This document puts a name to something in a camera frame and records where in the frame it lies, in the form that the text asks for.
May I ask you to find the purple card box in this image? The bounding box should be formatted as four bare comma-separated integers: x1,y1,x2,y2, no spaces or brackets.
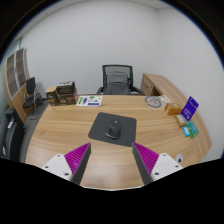
180,96,200,122

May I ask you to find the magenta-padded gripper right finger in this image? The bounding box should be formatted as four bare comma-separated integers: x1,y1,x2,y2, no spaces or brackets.
132,142,184,185

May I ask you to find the green packet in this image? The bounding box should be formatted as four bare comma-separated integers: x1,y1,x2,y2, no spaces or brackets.
185,119,200,139

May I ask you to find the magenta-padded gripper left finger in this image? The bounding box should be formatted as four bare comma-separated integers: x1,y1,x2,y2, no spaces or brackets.
40,142,92,185

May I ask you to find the wide brown cardboard box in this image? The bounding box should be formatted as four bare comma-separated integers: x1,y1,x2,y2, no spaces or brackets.
56,89,79,106

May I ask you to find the dark grey mouse pad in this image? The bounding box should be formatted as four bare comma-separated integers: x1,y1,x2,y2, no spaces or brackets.
87,111,138,148

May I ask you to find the small black visitor chair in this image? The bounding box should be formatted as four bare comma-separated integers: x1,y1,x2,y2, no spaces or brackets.
22,76,44,120

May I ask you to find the black mesh office chair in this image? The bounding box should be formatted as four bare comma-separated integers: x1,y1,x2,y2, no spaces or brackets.
96,64,145,97

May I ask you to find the black computer mouse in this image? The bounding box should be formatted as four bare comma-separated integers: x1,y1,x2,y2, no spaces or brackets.
104,120,122,140

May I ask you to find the tall brown cardboard box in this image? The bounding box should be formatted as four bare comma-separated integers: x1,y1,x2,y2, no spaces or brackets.
45,85,60,107

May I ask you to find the round white grey disc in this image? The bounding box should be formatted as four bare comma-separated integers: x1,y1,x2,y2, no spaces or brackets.
144,95,163,109

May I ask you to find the large black office chair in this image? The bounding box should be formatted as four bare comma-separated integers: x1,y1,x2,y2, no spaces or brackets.
0,108,27,163

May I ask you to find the orange box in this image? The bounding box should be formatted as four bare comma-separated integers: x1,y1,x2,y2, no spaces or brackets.
164,102,184,117

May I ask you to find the black cardboard box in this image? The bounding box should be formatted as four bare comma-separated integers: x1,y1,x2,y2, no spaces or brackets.
56,80,76,95

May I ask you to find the wooden shelf unit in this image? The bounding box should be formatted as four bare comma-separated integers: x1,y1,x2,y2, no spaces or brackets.
2,47,33,123

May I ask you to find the wooden side desk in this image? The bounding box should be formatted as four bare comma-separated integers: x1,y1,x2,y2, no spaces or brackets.
140,72,188,104

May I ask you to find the grey backpack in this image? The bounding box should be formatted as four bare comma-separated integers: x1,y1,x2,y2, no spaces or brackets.
105,71,132,96

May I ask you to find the small yellow-brown box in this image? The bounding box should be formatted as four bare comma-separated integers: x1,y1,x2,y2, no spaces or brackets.
174,114,188,128

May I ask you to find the white printed sheet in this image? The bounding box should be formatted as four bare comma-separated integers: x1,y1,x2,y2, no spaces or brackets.
75,95,104,108

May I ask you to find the teal packet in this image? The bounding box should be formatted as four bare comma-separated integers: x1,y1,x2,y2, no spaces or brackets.
182,125,192,138

